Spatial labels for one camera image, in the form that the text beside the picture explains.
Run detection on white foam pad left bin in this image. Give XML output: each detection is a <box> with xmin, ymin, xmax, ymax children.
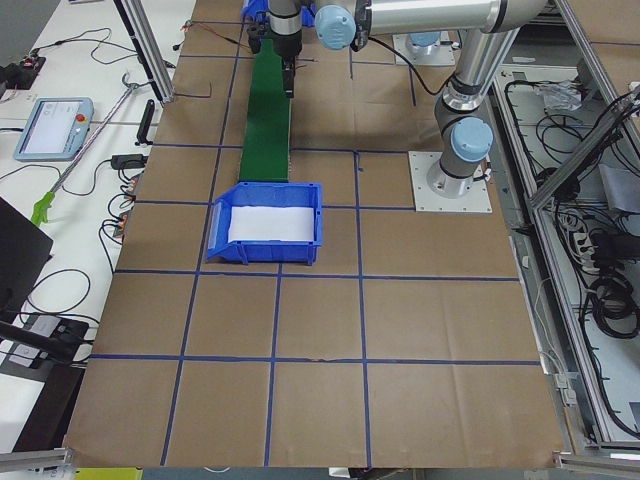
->
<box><xmin>228</xmin><ymin>206</ymin><xmax>315</xmax><ymax>241</ymax></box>

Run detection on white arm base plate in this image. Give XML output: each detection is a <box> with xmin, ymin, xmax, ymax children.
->
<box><xmin>408</xmin><ymin>151</ymin><xmax>492</xmax><ymax>214</ymax></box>
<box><xmin>393</xmin><ymin>31</ymin><xmax>460</xmax><ymax>67</ymax></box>

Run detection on blue bin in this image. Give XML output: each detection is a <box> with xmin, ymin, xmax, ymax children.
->
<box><xmin>241</xmin><ymin>0</ymin><xmax>269</xmax><ymax>23</ymax></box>
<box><xmin>206</xmin><ymin>182</ymin><xmax>323</xmax><ymax>265</ymax></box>

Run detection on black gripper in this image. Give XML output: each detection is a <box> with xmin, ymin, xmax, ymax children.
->
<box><xmin>272</xmin><ymin>32</ymin><xmax>302</xmax><ymax>99</ymax></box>

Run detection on black monitor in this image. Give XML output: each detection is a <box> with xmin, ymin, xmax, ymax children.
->
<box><xmin>1</xmin><ymin>198</ymin><xmax>53</xmax><ymax>324</ymax></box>

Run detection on red black conveyor wires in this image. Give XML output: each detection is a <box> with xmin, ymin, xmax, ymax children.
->
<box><xmin>172</xmin><ymin>22</ymin><xmax>256</xmax><ymax>51</ymax></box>

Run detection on blue bin right side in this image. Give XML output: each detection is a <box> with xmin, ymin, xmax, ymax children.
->
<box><xmin>241</xmin><ymin>0</ymin><xmax>269</xmax><ymax>23</ymax></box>

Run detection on green handled reach grabber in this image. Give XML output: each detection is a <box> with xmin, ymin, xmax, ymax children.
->
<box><xmin>31</xmin><ymin>73</ymin><xmax>140</xmax><ymax>227</ymax></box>

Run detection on teach pendant tablet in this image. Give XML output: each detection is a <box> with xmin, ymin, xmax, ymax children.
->
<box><xmin>13</xmin><ymin>97</ymin><xmax>94</xmax><ymax>161</ymax></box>

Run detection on green conveyor belt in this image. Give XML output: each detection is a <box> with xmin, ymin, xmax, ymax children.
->
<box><xmin>239</xmin><ymin>40</ymin><xmax>291</xmax><ymax>182</ymax></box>

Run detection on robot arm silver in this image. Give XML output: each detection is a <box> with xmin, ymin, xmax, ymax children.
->
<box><xmin>249</xmin><ymin>0</ymin><xmax>545</xmax><ymax>199</ymax></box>

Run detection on blue bin left side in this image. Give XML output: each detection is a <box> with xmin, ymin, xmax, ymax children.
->
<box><xmin>206</xmin><ymin>182</ymin><xmax>323</xmax><ymax>265</ymax></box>

